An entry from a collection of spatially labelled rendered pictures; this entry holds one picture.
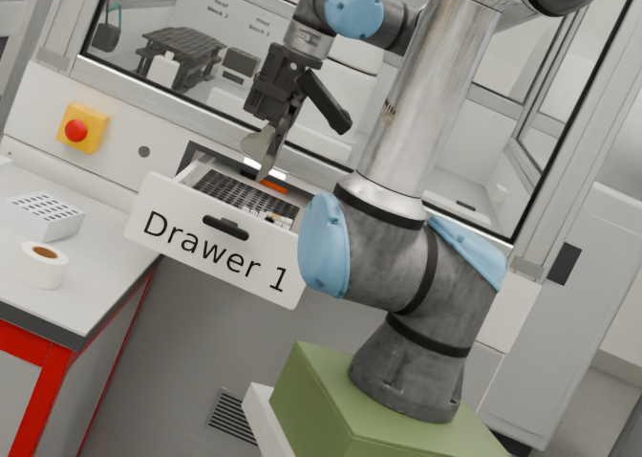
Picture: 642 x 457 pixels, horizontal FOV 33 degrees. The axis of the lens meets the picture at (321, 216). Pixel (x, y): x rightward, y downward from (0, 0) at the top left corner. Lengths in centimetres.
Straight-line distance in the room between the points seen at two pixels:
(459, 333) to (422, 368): 6
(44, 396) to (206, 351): 62
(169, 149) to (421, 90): 84
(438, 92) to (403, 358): 34
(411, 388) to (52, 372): 49
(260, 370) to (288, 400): 65
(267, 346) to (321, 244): 81
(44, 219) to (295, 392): 52
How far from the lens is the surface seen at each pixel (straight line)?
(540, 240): 201
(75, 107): 200
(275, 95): 170
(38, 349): 151
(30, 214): 172
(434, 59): 125
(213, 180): 191
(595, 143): 199
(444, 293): 133
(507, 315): 204
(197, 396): 212
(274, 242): 166
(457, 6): 125
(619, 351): 568
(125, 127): 202
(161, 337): 210
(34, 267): 155
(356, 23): 157
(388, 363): 137
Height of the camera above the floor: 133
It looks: 13 degrees down
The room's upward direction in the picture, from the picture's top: 24 degrees clockwise
